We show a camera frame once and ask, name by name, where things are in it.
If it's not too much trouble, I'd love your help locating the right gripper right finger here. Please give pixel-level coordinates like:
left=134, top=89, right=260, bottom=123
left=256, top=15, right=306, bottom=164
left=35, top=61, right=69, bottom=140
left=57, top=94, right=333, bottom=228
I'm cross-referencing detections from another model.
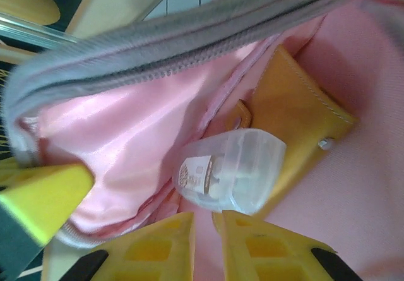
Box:
left=220, top=210, right=364, bottom=281

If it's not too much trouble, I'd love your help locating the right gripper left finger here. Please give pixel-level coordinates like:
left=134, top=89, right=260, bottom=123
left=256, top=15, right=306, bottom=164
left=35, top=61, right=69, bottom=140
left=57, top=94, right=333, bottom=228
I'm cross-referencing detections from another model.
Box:
left=64, top=211, right=196, bottom=281

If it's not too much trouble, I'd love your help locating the pink backpack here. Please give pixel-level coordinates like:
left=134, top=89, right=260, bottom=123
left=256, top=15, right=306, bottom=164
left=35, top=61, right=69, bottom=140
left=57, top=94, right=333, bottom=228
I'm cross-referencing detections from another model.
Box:
left=6, top=0, right=404, bottom=281

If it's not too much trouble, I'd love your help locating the orange leather case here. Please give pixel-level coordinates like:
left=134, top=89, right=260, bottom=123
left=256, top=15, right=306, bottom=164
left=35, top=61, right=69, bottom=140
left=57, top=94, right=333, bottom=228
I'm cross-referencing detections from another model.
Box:
left=211, top=45, right=360, bottom=222

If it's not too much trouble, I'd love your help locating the aluminium corner post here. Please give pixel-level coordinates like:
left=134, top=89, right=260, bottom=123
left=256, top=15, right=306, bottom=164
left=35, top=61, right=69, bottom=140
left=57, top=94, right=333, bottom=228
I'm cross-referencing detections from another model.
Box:
left=0, top=11, right=81, bottom=49

